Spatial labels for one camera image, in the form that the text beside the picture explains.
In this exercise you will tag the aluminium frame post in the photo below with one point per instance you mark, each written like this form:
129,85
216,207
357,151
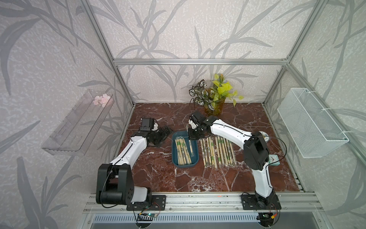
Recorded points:
91,17
315,13

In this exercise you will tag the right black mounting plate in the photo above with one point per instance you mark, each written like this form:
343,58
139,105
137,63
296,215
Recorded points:
257,202

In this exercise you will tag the pink artificial flower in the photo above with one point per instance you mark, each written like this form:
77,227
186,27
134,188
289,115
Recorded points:
102,100

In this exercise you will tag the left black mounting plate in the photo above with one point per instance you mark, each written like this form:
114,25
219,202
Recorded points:
154,202

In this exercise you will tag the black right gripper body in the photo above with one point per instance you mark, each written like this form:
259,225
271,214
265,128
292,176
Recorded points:
195,134

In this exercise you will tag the black mounting plate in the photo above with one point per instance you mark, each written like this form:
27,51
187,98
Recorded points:
154,202
257,202

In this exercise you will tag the right circuit board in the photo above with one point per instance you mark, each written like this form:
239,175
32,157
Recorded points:
267,220

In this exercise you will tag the small green square clock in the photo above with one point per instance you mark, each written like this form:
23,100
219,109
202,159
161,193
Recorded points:
274,160

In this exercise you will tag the clear acrylic wall shelf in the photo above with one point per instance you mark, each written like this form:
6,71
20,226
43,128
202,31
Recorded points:
76,132

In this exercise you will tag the aluminium frame post right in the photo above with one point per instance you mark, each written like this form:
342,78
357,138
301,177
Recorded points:
315,13

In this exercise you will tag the aluminium frame crossbar back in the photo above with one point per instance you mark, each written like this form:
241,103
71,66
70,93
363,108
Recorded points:
120,62

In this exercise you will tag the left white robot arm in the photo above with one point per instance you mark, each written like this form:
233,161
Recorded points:
115,185

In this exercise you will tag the wrapped chopsticks in box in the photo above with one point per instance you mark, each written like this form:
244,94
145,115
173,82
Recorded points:
182,152

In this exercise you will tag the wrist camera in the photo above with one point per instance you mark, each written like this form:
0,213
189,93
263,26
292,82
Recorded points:
148,124
196,119

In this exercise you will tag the teal storage box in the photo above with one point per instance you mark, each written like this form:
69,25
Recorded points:
194,158

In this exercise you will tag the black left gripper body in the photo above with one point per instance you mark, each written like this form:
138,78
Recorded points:
157,136

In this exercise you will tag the white wire mesh basket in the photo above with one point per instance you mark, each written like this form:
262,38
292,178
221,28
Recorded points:
312,128

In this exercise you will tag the circuit board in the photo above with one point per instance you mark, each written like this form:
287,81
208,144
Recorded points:
267,220
147,216

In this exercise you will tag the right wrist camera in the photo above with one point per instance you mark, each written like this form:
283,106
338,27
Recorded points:
196,119

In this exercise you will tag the green artificial plant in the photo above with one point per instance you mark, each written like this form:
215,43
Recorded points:
220,89

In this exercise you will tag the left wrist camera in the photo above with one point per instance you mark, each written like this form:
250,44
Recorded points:
148,124

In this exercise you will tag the aluminium frame post left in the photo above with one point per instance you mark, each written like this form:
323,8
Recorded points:
91,17

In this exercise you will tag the left circuit board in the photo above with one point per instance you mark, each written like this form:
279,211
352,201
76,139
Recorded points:
147,216

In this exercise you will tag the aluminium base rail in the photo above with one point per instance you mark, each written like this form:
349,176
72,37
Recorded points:
199,202

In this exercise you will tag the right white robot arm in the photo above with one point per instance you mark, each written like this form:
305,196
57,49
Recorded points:
255,150

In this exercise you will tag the amber glass vase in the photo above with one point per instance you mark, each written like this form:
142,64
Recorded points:
214,107

